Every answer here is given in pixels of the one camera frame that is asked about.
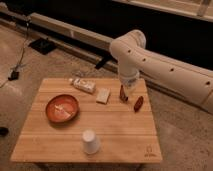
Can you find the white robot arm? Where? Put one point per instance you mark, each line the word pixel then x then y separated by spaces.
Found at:
pixel 160 66

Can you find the dark red box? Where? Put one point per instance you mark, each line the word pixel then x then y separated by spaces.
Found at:
pixel 123 96

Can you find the red oval object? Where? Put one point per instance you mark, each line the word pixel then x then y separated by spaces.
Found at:
pixel 138 103

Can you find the wooden table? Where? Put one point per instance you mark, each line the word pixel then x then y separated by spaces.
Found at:
pixel 125 136

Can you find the orange bowl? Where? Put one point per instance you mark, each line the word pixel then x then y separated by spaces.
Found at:
pixel 62 108

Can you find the black floor plate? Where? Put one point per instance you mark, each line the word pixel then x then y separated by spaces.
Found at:
pixel 43 46

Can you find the black bracket on rail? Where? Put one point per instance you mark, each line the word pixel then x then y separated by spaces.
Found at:
pixel 101 63

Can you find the long metal rail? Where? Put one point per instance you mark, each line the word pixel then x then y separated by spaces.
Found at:
pixel 182 42

